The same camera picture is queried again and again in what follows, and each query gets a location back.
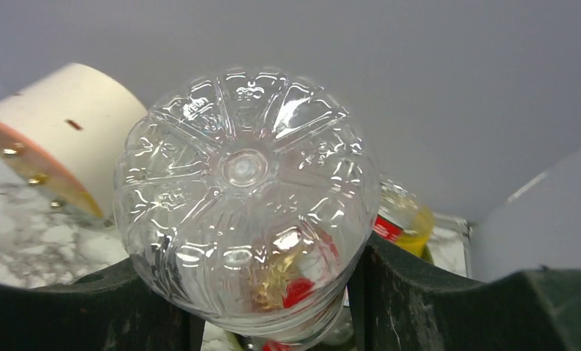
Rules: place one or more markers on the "round cream drawer cabinet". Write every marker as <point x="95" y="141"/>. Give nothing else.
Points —
<point x="65" y="133"/>

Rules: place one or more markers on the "red label bottle red cap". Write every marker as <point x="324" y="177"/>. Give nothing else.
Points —
<point x="402" y="219"/>

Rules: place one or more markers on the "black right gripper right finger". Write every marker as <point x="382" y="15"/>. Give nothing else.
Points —
<point x="401" y="302"/>

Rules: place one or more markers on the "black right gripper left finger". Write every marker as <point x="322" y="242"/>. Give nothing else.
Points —
<point x="112" y="309"/>

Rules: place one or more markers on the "aluminium table frame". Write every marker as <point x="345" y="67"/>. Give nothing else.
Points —
<point x="449" y="244"/>

